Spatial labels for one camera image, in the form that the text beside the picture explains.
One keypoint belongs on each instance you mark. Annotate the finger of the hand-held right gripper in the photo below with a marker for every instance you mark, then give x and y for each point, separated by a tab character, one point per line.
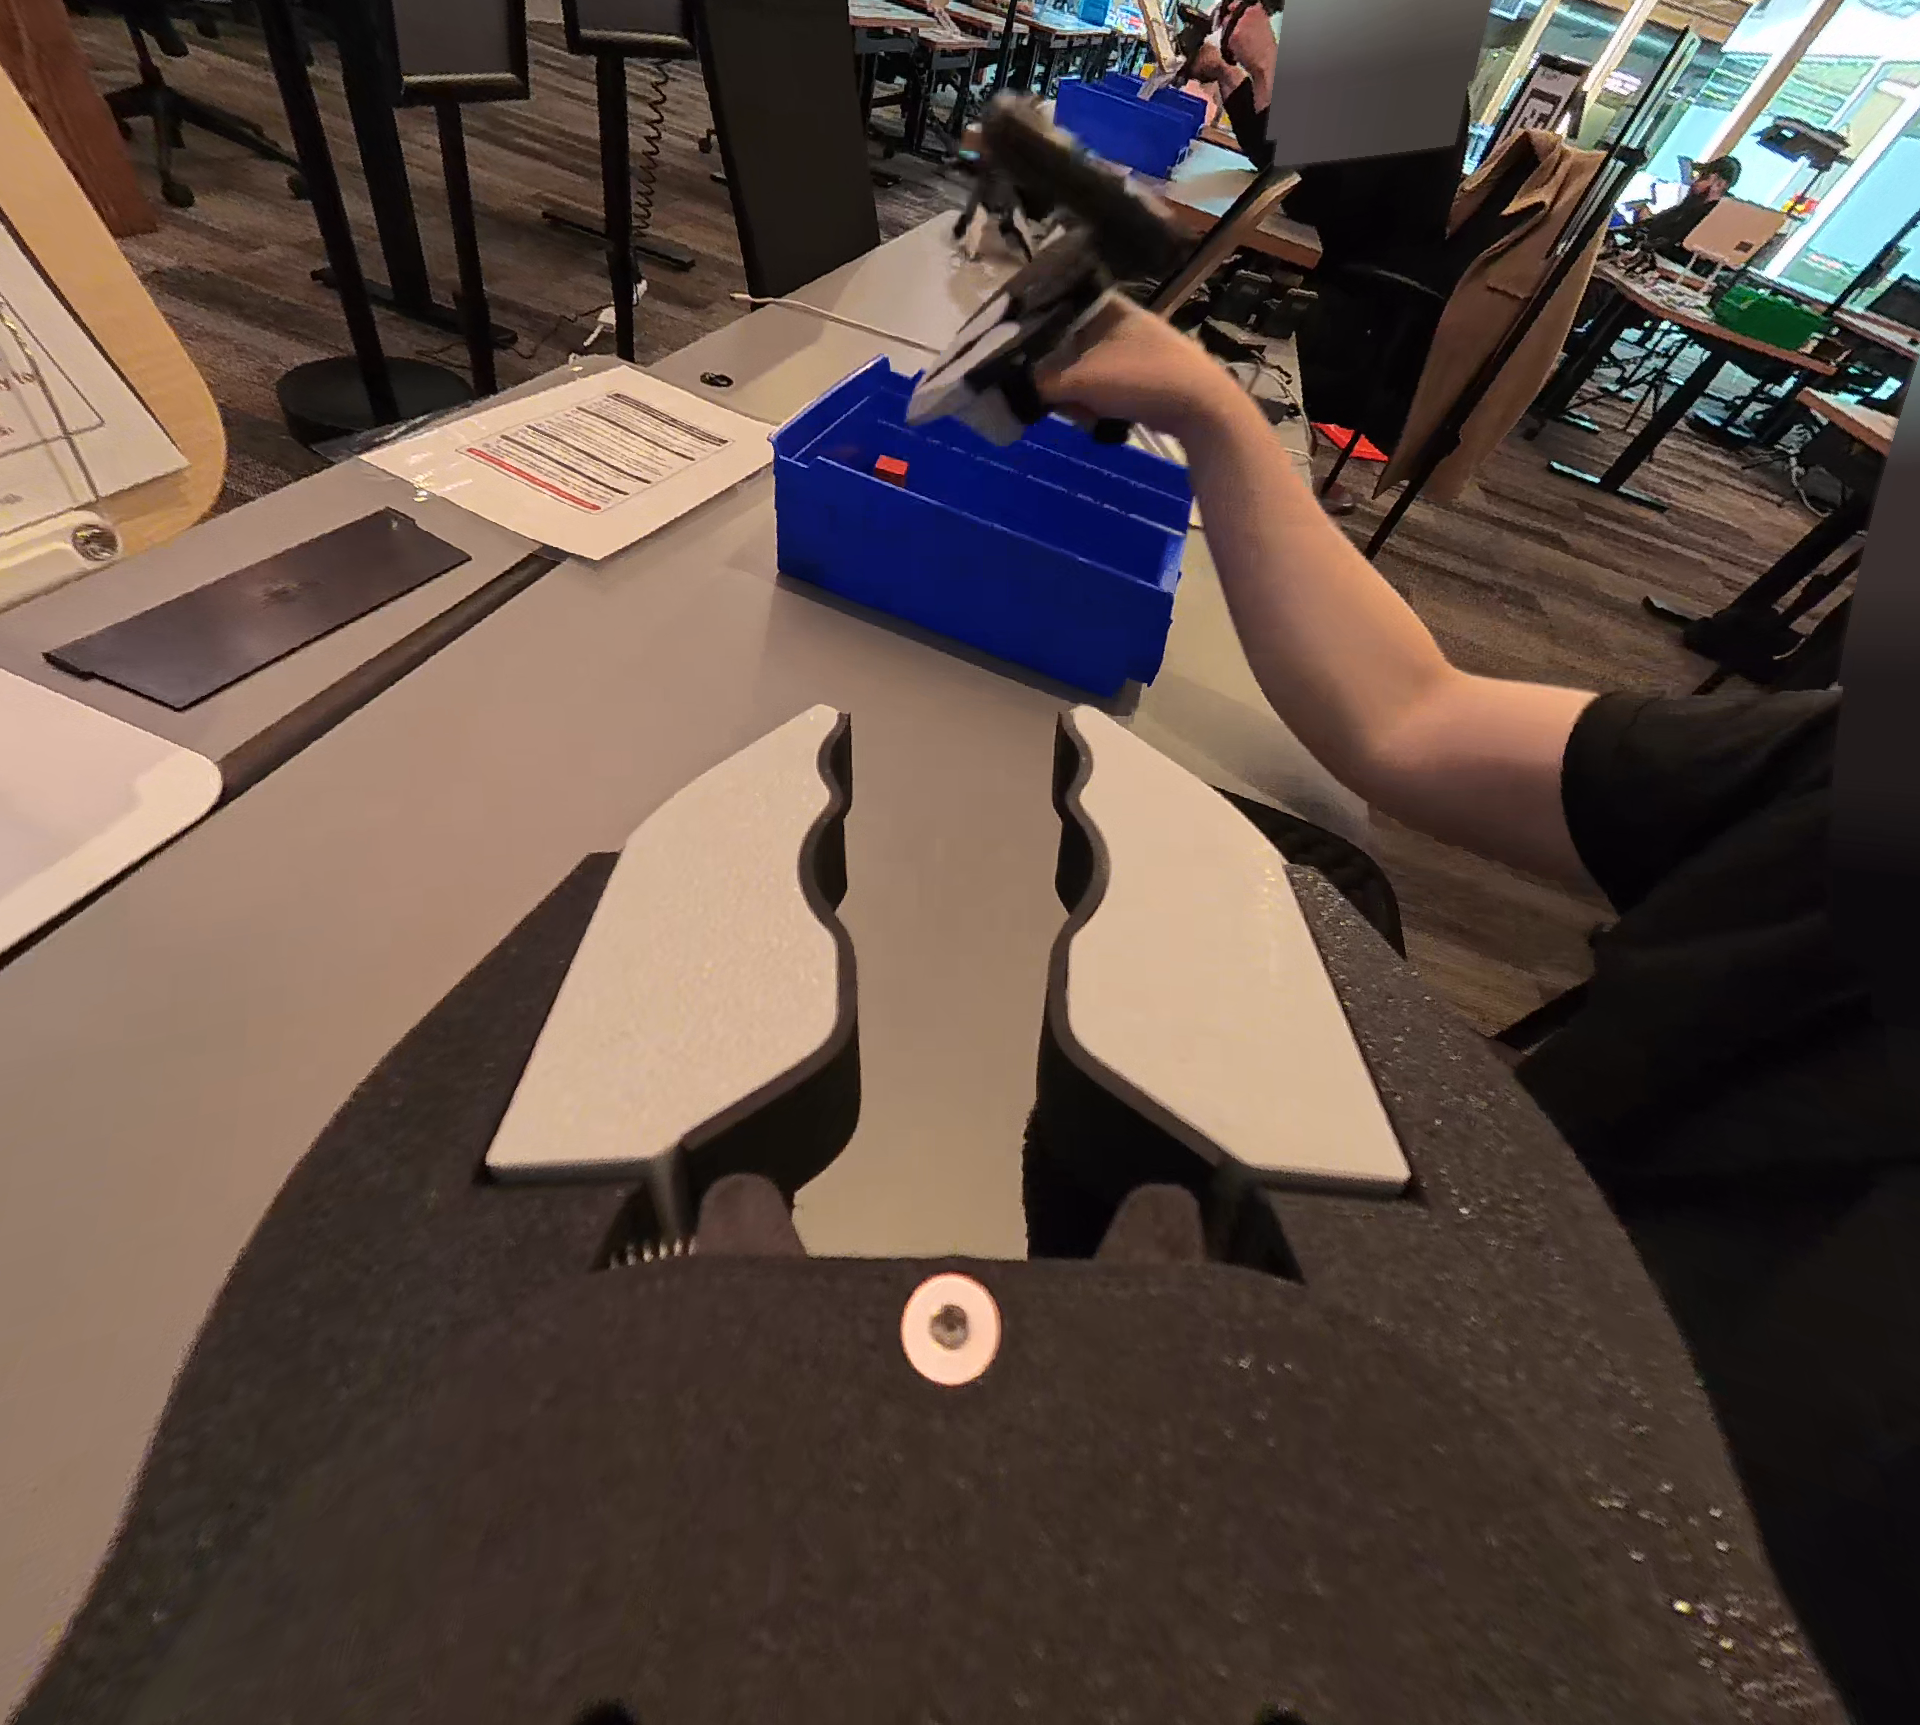
994	385
1052	295

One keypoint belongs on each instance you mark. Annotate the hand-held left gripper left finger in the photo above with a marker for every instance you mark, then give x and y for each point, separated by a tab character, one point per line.
688	990

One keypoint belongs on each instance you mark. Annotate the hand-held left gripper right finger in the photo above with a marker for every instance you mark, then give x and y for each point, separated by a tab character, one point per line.
1220	1004

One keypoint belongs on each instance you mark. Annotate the blue plastic bin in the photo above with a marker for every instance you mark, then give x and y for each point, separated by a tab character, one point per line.
975	553
1169	98
1116	135

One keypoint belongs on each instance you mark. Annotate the person's right forearm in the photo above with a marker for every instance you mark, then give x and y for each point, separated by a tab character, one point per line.
1351	641

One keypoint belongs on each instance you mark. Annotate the person's right hand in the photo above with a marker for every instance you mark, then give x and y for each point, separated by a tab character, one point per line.
1156	369

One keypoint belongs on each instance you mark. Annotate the black high-back chair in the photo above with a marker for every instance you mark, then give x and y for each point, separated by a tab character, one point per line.
786	135

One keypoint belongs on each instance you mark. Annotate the laminated paper sheet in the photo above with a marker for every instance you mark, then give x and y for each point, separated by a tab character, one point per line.
570	461

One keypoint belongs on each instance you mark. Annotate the tan coat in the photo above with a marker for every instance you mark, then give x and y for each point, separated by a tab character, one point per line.
1501	299

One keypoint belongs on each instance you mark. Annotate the person's dark clothing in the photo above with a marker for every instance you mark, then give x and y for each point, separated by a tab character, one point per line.
1724	1004

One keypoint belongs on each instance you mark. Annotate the black desk panel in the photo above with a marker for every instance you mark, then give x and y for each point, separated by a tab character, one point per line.
255	606

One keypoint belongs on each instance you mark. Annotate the green plastic bin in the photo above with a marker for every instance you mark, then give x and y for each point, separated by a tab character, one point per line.
1770	314

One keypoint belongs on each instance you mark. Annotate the illustrated instruction sheet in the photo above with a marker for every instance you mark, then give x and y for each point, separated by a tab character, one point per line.
61	404

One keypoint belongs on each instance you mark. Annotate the wooden post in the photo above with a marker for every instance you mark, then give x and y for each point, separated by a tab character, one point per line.
61	77

